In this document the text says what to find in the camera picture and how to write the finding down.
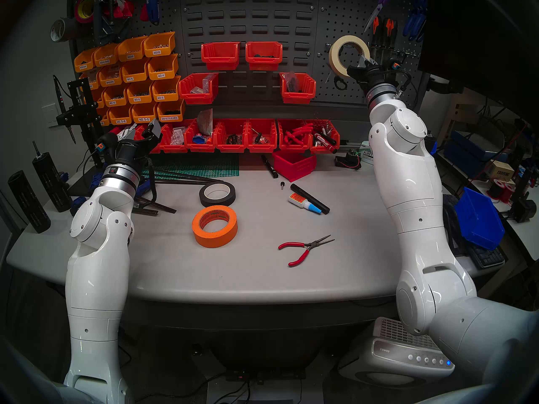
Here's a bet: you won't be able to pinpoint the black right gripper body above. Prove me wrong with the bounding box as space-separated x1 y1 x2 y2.
349 64 398 92

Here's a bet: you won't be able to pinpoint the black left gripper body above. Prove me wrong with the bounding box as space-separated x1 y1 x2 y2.
116 139 151 170

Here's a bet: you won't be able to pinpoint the beige masking tape roll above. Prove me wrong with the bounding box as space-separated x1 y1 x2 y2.
328 35 371 77

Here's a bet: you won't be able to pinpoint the orange tape roll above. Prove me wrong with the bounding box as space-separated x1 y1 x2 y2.
192 205 238 249

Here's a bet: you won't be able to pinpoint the black tape roll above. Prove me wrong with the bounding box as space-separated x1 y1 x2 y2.
199 181 236 208

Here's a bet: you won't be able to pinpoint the red tape roll yellow core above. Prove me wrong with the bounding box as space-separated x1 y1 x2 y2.
75 0 100 24

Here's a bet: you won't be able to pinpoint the red shelf bin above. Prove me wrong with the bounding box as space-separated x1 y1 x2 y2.
245 119 278 152
312 120 341 154
184 119 219 152
160 120 188 153
215 119 249 152
277 119 314 152

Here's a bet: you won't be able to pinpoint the metal tool rack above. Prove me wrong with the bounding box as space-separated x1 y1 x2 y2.
385 43 422 58

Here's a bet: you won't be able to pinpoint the clear zip bag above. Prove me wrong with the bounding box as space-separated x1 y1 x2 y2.
197 109 214 136

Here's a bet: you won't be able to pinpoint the black soldering stand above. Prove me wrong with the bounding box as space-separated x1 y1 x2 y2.
56 78 114 167

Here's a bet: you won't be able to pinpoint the green cutting mat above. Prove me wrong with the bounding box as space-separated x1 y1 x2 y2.
145 153 240 181

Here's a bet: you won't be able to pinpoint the red Marks-A-Lot marker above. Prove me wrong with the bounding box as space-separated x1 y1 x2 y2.
314 131 339 153

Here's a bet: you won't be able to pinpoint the black cylinder with rod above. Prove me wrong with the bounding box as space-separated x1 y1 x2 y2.
32 141 73 213

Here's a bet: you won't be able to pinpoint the small circuit board device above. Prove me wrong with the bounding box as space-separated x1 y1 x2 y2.
335 152 362 170

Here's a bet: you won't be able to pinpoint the black monitor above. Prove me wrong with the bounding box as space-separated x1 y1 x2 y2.
419 0 539 122

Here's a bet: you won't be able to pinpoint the dark blue crate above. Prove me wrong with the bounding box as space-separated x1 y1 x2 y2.
444 130 493 176

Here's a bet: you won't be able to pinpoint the black ribbed cylinder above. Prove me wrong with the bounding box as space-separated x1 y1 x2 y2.
8 170 51 234

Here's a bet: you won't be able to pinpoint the loose red plastic bin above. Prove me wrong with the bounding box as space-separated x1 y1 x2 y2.
272 150 317 183

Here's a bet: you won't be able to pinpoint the slim black pen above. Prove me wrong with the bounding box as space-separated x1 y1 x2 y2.
261 154 279 179

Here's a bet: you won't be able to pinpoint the blue and red hanging tool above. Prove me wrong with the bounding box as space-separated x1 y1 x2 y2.
140 0 165 26

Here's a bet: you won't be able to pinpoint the red and black hanging clamp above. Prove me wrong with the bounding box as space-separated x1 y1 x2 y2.
93 0 135 44

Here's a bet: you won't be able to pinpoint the thick black marker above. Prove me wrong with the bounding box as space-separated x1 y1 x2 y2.
291 183 330 215

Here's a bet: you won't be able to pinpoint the glue bottle with blue cap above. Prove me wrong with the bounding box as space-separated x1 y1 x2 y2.
288 193 323 215

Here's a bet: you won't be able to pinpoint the small cardboard box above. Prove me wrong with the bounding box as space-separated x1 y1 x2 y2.
484 160 515 181

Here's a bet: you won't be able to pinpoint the black desk device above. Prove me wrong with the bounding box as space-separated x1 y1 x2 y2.
507 197 537 223

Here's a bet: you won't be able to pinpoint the black keyboard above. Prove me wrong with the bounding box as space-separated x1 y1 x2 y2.
465 243 506 269

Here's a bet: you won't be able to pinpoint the black power strip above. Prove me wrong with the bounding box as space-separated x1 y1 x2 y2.
225 369 306 385

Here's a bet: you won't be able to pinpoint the white air purifier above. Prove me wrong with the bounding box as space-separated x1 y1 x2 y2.
337 317 455 387

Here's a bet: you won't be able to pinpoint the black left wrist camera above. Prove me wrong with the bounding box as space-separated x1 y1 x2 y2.
95 135 119 156

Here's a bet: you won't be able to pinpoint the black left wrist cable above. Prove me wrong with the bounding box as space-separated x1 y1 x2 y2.
145 155 160 202

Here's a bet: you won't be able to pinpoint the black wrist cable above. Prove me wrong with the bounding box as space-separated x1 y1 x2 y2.
145 155 160 202
398 69 420 109

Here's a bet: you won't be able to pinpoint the orange-handled metal file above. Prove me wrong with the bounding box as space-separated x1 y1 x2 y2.
383 18 398 67
363 17 383 104

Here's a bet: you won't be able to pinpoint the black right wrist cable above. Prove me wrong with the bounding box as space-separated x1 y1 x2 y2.
398 69 420 109

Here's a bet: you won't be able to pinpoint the blue-handled hanging pliers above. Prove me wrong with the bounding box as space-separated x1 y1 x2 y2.
402 3 418 40
415 0 429 42

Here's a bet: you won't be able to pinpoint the red wall bin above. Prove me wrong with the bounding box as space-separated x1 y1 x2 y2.
245 41 283 72
201 42 240 71
279 72 317 105
179 73 220 105

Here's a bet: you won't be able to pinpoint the purple-handled scissors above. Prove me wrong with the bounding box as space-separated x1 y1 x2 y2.
366 0 397 35

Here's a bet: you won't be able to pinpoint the grey pegboard wall panel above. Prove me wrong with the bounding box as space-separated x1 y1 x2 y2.
67 0 430 113

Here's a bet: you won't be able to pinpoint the red cable bundle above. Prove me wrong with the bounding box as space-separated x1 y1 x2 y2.
283 128 314 146

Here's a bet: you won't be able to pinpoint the grey duct tape roll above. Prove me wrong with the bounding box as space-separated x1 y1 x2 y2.
51 17 78 43

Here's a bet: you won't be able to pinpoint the black frame stand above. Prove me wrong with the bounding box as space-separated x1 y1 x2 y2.
442 193 468 256

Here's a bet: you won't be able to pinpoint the red wire spool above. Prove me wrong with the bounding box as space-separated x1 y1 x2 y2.
488 179 512 202

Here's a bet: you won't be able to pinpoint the red-handled needle-nose pliers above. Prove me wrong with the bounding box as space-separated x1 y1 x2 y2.
278 234 336 268

